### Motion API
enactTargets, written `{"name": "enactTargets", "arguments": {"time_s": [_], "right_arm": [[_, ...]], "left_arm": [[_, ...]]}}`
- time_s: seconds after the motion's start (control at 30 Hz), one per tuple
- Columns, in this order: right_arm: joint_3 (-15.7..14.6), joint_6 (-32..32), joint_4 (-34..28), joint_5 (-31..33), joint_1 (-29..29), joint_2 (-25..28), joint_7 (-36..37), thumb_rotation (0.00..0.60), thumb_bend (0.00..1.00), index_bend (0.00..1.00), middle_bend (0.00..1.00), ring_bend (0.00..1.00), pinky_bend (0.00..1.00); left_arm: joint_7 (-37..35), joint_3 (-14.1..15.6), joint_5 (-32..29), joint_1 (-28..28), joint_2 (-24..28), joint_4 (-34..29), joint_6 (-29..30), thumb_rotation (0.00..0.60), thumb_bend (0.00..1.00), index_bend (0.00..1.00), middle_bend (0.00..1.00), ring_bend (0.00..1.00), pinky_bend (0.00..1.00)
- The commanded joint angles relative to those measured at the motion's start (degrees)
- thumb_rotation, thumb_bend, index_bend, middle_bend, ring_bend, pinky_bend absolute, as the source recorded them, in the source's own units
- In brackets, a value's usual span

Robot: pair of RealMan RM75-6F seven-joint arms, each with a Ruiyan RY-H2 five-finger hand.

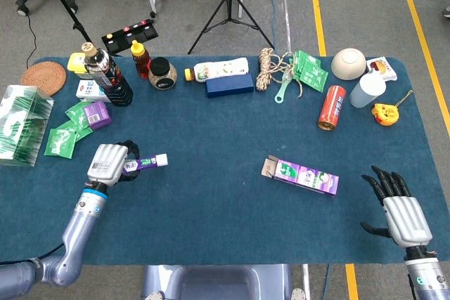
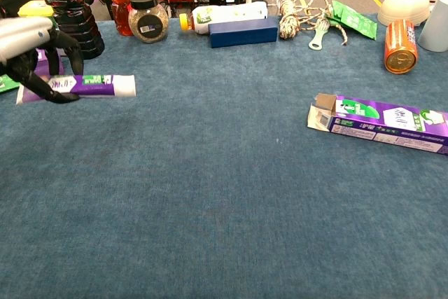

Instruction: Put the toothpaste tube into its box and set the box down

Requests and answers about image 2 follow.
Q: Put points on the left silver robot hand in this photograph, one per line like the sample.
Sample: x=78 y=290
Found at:
x=21 y=38

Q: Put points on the purple white toothpaste tube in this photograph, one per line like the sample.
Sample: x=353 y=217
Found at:
x=105 y=85

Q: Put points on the purple toothpaste carton box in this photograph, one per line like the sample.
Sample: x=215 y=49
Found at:
x=385 y=120

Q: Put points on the small purple box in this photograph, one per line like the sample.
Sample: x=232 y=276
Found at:
x=42 y=66

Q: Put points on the dark tea drink bottle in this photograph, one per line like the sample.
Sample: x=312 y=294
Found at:
x=84 y=26

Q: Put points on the honey bottle yellow cap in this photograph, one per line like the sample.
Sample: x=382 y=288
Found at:
x=120 y=8

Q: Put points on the white bottle yellow cap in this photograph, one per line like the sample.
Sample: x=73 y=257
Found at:
x=227 y=13

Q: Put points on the dark blue rectangular box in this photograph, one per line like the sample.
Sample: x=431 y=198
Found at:
x=241 y=33

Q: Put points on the orange drink can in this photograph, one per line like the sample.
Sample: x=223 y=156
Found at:
x=400 y=47

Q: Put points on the container with yellow lid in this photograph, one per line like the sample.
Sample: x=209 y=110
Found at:
x=35 y=8

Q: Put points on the green sachet packet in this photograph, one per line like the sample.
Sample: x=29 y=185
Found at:
x=5 y=83
x=357 y=22

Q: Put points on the glass jar black lid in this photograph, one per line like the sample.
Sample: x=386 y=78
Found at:
x=148 y=22

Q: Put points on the blue table mat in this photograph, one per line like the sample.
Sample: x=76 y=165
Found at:
x=224 y=190

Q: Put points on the light green plastic brush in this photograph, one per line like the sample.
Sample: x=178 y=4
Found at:
x=319 y=34

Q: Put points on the beige bowl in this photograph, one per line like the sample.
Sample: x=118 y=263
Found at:
x=402 y=5

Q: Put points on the pale blue plastic cup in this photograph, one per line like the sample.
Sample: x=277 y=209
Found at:
x=435 y=26

